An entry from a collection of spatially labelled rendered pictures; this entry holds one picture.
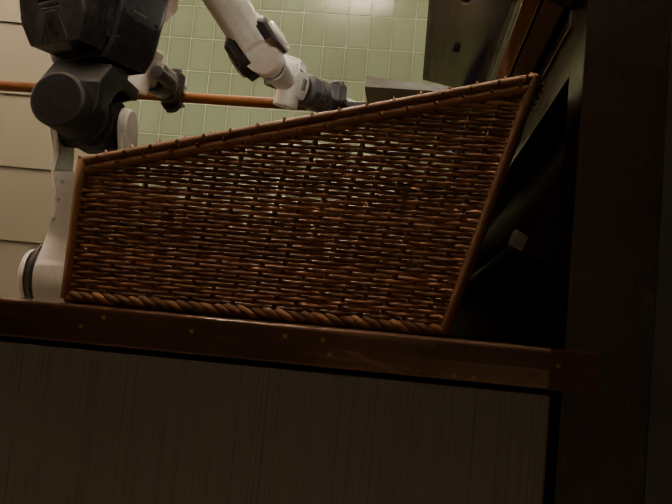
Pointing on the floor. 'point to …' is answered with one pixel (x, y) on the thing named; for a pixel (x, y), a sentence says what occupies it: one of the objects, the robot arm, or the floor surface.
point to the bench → (267, 411)
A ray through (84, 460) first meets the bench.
